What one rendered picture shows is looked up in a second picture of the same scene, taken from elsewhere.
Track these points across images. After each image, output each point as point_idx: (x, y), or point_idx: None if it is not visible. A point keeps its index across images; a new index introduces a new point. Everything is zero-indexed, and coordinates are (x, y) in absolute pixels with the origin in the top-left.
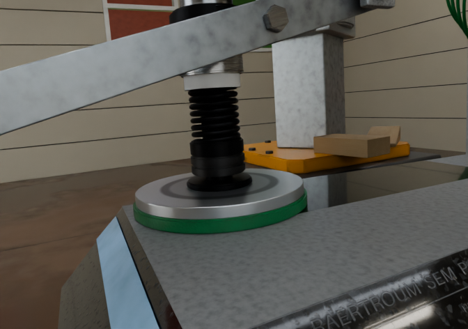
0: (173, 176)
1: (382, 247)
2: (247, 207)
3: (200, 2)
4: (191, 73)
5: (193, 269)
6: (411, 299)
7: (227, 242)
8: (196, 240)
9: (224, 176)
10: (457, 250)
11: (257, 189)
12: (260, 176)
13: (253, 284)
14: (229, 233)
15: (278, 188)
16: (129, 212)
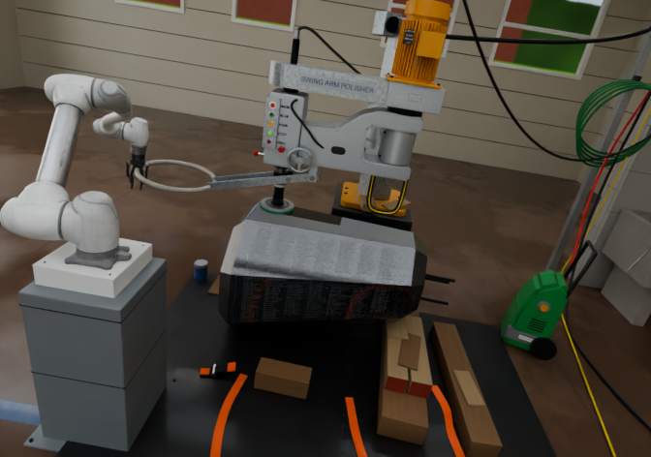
0: None
1: (279, 222)
2: (271, 209)
3: (277, 171)
4: None
5: (256, 214)
6: (272, 227)
7: (264, 213)
8: (262, 211)
9: None
10: (285, 226)
11: (278, 207)
12: (287, 204)
13: (259, 218)
14: (267, 212)
15: (282, 208)
16: None
